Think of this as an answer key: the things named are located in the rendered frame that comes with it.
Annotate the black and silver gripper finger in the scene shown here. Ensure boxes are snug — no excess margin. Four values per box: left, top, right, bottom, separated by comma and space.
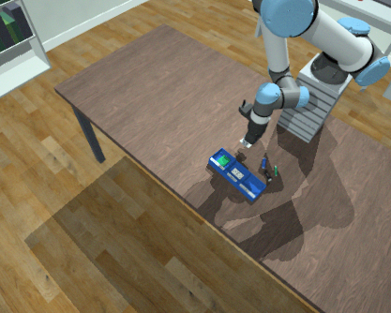
242, 134, 248, 147

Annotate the black aa battery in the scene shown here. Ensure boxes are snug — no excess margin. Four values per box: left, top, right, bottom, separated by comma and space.
263, 171, 271, 181

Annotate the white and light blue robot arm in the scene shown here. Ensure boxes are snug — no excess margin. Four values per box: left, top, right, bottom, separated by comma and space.
251, 0, 390, 117

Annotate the blue three-compartment bin rack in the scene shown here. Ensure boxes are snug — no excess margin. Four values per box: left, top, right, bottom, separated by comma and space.
208, 148, 265, 201

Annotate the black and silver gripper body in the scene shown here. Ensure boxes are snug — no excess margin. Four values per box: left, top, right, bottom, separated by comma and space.
238, 100, 272, 144

